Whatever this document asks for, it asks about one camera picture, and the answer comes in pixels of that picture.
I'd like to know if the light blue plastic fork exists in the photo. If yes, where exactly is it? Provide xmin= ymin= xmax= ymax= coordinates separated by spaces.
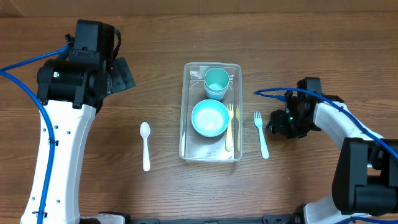
xmin=254 ymin=111 xmax=269 ymax=159

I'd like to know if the yellow plastic fork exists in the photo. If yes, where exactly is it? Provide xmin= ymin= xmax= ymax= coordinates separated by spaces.
xmin=225 ymin=103 xmax=234 ymax=151

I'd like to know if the light blue bowl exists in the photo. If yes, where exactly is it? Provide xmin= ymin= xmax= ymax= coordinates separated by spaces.
xmin=191 ymin=99 xmax=231 ymax=138

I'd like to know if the white plastic spoon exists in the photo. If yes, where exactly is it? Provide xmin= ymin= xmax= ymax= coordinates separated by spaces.
xmin=140 ymin=122 xmax=150 ymax=172

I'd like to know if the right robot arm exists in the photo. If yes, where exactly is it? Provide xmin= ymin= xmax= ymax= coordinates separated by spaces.
xmin=266 ymin=77 xmax=397 ymax=223

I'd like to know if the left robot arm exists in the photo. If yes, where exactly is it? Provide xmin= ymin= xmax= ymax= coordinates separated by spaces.
xmin=21 ymin=20 xmax=135 ymax=223

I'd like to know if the clear plastic container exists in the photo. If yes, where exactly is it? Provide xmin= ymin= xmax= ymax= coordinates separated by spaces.
xmin=179 ymin=62 xmax=243 ymax=162

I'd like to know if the light blue lower cup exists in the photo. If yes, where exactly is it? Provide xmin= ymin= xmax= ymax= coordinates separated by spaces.
xmin=204 ymin=83 xmax=229 ymax=101

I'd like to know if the teal top cup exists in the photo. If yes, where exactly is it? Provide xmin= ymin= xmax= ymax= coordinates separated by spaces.
xmin=205 ymin=68 xmax=229 ymax=92

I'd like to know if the right blue cable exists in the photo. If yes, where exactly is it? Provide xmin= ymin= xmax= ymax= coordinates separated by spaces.
xmin=253 ymin=88 xmax=398 ymax=161

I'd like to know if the blue cable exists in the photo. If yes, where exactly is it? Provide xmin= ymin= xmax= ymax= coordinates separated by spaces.
xmin=0 ymin=45 xmax=70 ymax=224
xmin=253 ymin=88 xmax=398 ymax=161

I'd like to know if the left blue cable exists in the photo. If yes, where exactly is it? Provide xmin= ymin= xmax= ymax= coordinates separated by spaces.
xmin=0 ymin=45 xmax=70 ymax=224

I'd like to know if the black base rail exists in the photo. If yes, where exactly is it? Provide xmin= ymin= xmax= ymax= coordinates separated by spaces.
xmin=79 ymin=212 xmax=304 ymax=224

